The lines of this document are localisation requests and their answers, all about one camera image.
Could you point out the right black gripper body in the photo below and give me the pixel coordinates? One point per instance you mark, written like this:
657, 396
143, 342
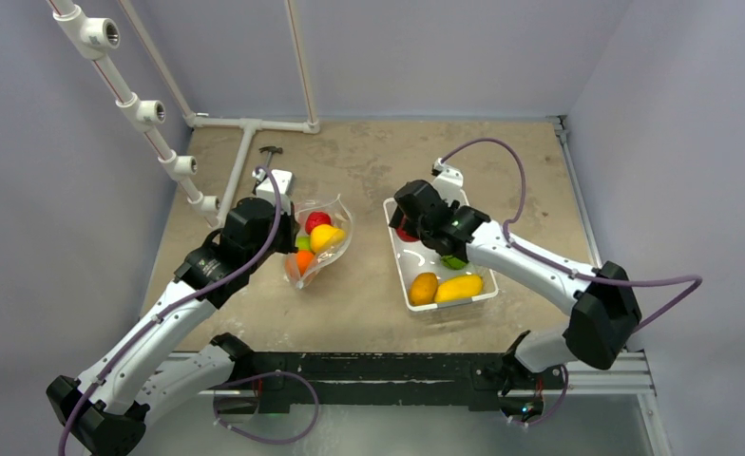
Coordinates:
407, 219

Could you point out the white plastic basket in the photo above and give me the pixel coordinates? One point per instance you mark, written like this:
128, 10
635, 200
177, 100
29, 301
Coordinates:
413, 258

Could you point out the small black hammer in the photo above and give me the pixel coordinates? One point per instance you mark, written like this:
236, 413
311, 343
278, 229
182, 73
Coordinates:
268, 152

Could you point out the yellow pear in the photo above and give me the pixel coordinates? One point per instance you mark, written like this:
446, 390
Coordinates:
325, 237

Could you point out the white pvc pipe frame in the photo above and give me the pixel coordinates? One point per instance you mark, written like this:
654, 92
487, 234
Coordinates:
95, 37

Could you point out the orange mango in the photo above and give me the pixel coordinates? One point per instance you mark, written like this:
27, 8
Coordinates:
423, 289

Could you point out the green watermelon toy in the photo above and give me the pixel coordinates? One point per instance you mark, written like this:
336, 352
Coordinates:
453, 263

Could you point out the orange fruit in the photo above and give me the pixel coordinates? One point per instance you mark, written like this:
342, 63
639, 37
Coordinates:
298, 264

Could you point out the black base bar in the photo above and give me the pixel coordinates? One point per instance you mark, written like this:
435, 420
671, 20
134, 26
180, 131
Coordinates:
478, 381

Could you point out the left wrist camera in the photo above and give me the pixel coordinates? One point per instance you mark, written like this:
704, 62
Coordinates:
266, 183

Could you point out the green pear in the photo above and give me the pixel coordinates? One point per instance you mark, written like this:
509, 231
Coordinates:
303, 243

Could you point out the red dark apple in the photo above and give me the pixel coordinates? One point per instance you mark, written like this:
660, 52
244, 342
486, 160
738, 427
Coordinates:
314, 219

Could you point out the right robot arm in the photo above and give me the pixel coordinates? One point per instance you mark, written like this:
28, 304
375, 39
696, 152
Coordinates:
599, 301

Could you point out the yellow mango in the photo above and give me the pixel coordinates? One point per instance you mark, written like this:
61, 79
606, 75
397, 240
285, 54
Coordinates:
460, 287

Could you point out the clear zip top bag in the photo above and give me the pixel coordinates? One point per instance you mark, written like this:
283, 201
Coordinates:
341, 217

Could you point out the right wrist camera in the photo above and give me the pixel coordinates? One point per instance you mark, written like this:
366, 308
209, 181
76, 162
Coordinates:
448, 182

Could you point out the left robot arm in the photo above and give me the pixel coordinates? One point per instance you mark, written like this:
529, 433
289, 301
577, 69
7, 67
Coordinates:
109, 407

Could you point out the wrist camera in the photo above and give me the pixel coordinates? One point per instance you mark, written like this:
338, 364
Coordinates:
448, 182
266, 183

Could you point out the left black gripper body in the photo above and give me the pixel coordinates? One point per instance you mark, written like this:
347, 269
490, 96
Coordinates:
285, 237

